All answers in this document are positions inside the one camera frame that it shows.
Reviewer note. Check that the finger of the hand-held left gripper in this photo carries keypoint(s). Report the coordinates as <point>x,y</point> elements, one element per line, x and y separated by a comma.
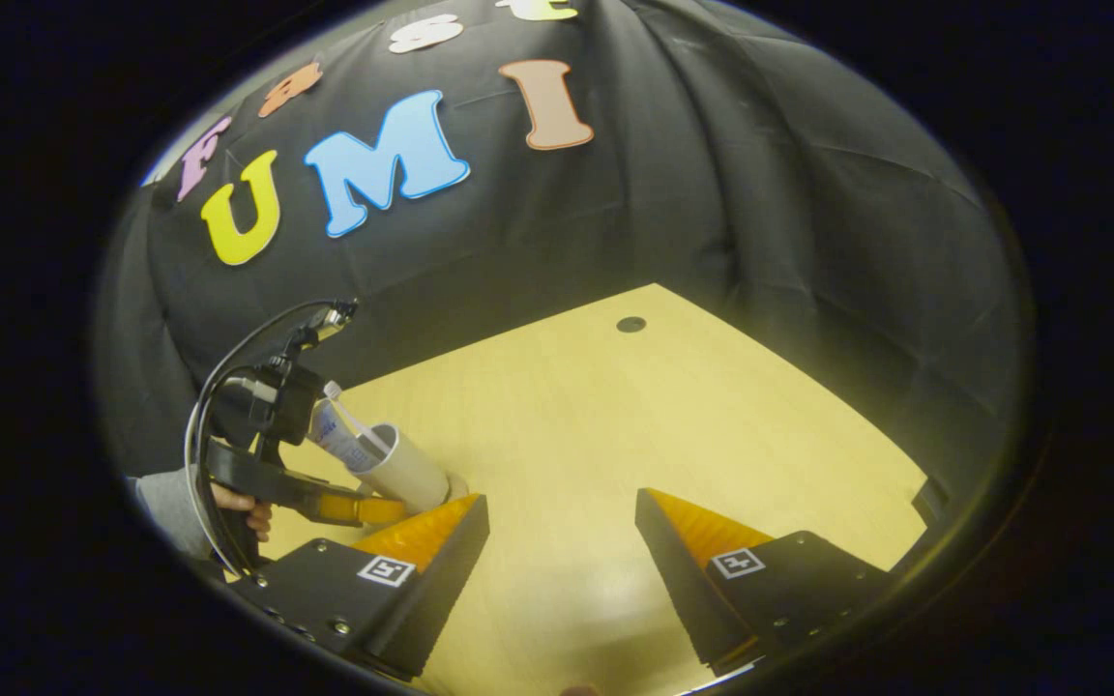
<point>364,508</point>

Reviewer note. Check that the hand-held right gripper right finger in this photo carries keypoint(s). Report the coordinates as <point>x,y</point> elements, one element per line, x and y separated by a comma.
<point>678,580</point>

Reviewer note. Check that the black backdrop cloth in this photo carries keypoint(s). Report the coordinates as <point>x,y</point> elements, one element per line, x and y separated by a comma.
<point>760,193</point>

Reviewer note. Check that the wooden desktop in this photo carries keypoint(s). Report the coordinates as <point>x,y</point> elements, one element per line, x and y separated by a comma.
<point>615,425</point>

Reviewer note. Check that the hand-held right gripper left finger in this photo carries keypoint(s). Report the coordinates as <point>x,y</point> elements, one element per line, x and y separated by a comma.
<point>441,580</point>

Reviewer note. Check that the white toothpaste tube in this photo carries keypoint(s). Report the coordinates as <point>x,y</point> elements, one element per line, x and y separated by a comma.
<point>339,435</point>

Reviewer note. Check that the white toothbrush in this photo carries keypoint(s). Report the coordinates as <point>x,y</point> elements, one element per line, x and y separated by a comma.
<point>349,408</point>

